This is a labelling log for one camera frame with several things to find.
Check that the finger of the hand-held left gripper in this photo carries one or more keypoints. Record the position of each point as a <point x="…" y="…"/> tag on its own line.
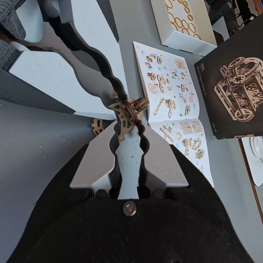
<point x="51" y="78"/>
<point x="88" y="24"/>

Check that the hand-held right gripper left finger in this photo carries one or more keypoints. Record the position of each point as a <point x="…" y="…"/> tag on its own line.
<point x="94" y="168"/>

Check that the black model kit box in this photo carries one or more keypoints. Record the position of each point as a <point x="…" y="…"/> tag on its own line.
<point x="236" y="51"/>

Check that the open assembly instruction booklet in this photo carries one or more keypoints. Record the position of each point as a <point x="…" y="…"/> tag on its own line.
<point x="174" y="92"/>

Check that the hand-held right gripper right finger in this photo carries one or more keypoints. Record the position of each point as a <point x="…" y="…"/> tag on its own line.
<point x="162" y="168"/>

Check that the wooden model gear assembly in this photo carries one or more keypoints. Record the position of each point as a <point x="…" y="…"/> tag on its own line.
<point x="127" y="121"/>

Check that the white box with gold rings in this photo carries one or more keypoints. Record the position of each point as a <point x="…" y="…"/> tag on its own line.
<point x="185" y="41"/>

